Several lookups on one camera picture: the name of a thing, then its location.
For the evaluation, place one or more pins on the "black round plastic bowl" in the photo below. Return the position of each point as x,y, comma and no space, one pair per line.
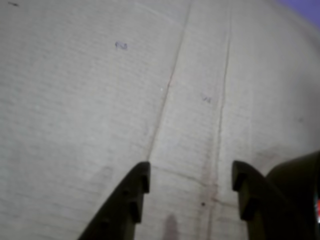
297,175

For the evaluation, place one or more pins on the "red lego block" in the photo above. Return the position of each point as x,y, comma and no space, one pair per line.
317,211

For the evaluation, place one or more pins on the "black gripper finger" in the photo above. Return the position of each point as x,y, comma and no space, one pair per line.
265,207
117,207

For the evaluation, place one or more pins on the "large flat cardboard sheet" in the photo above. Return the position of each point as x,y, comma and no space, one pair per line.
100,100

